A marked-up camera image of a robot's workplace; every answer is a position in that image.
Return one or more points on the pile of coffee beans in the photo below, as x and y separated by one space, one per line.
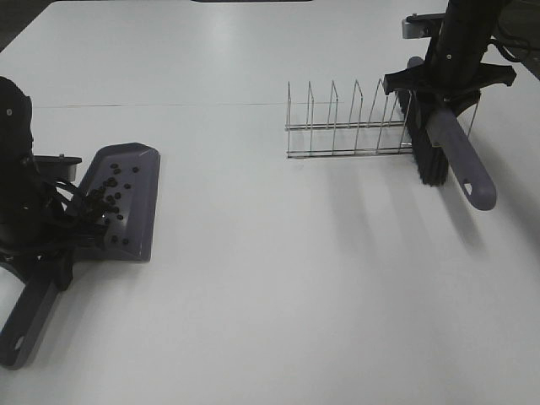
109 189

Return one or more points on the purple plastic dustpan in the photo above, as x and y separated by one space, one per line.
32 308

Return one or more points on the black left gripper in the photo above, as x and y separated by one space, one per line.
38 215

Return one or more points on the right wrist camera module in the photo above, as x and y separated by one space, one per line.
417 26

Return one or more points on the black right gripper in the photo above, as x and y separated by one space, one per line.
453 63

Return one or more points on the chrome wire dish rack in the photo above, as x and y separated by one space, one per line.
355 125

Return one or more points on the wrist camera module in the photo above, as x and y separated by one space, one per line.
417 26
58 166

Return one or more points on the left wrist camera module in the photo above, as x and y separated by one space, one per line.
58 166

